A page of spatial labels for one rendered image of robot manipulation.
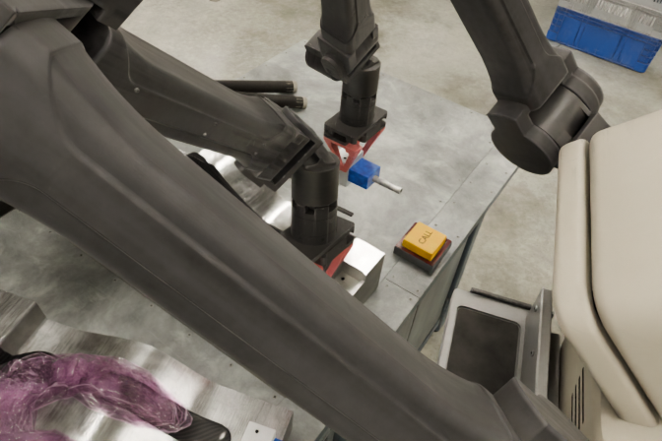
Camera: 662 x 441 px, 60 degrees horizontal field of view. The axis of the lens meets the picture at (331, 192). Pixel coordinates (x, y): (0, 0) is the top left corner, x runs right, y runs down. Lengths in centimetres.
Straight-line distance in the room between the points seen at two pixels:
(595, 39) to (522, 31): 322
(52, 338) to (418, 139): 86
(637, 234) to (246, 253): 26
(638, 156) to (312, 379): 31
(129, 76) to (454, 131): 111
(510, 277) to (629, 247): 182
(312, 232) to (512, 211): 184
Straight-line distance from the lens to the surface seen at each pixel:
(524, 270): 227
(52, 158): 23
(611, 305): 39
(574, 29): 382
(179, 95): 41
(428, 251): 104
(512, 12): 58
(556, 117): 65
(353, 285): 93
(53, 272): 108
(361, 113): 93
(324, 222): 69
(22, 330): 90
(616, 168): 47
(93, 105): 23
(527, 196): 258
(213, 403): 83
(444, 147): 134
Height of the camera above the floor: 159
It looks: 43 degrees down
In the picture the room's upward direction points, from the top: 6 degrees clockwise
